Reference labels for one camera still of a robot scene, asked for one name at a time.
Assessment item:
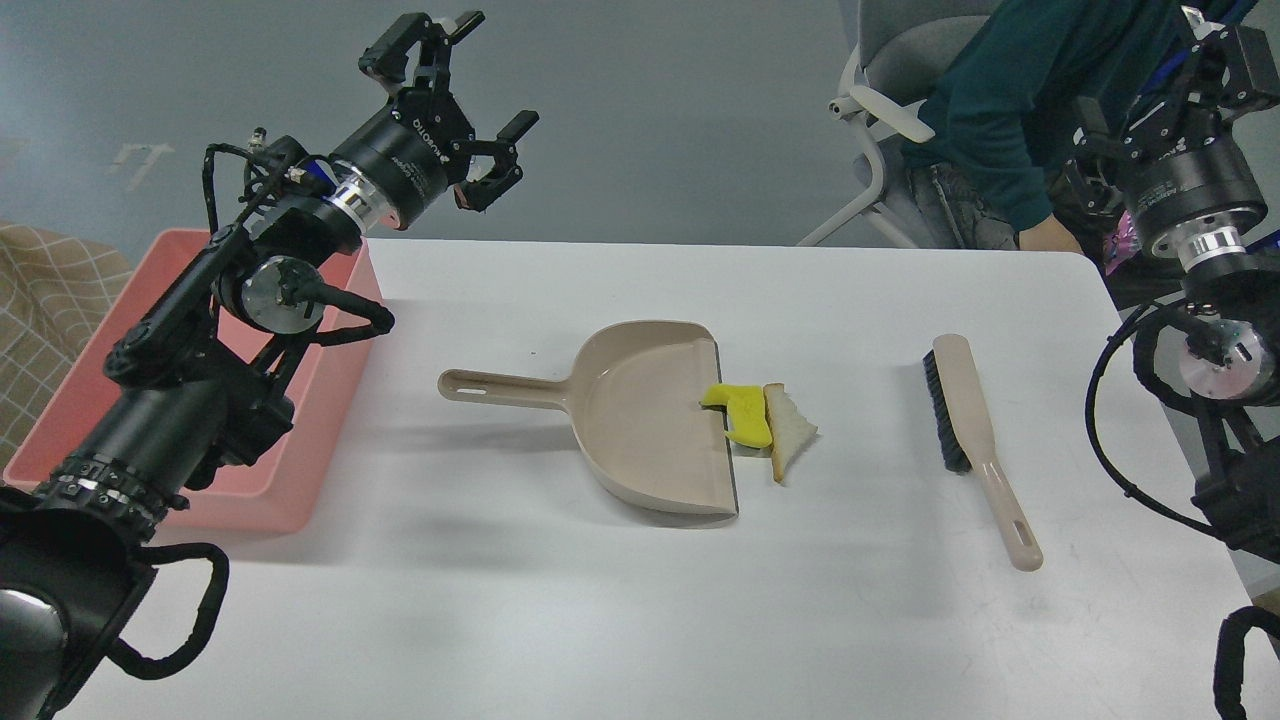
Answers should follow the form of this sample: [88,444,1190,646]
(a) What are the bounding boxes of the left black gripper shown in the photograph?
[330,12,540,229]

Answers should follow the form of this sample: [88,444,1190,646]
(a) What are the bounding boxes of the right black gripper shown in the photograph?
[1062,5,1277,266]

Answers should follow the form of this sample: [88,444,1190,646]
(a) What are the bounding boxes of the beige plastic dustpan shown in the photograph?
[436,320,739,518]

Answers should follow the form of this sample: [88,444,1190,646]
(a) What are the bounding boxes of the beige brush black bristles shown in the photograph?
[922,333,1044,571]

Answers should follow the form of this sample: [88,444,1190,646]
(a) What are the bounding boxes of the yellow sponge piece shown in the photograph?
[700,383,773,448]

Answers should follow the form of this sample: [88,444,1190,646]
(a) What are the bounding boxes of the toast bread slice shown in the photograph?
[763,383,818,484]

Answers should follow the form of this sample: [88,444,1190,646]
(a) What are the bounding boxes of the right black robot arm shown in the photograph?
[1065,8,1279,562]

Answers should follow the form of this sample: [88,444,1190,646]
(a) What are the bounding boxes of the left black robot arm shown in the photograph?
[3,10,539,719]

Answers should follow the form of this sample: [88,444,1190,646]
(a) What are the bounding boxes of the pink plastic bin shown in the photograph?
[3,228,385,534]

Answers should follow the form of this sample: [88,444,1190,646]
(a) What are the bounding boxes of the person in teal sweater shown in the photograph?
[902,1,1185,255]

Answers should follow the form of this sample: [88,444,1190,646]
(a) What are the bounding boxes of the grey office chair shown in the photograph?
[799,1,998,249]

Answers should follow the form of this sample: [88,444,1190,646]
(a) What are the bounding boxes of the beige checkered cloth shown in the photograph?
[1,220,133,465]

